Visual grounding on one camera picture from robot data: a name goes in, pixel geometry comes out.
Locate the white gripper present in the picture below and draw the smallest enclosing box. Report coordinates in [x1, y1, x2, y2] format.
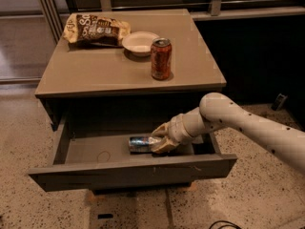
[150, 112, 199, 154]

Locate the blue silver redbull can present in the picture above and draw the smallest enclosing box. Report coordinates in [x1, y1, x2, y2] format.
[129, 136, 161, 153]

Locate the white bowl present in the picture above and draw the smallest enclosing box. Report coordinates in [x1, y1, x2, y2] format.
[122, 31, 158, 56]

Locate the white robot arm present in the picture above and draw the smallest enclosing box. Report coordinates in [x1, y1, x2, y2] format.
[152, 93, 305, 174]

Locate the open grey top drawer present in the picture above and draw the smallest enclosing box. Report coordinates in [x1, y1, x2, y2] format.
[29, 108, 237, 192]

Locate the orange soda can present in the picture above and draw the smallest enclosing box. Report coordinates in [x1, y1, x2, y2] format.
[151, 37, 172, 80]

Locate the grey drawer cabinet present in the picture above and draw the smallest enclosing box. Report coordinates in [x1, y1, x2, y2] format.
[35, 10, 226, 126]

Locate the small black floor device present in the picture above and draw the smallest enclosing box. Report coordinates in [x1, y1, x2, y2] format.
[272, 94, 288, 111]

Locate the brown chip bag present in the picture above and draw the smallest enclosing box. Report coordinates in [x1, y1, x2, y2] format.
[63, 13, 131, 47]

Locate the black floor cable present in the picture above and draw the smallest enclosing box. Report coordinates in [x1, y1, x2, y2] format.
[208, 219, 243, 229]

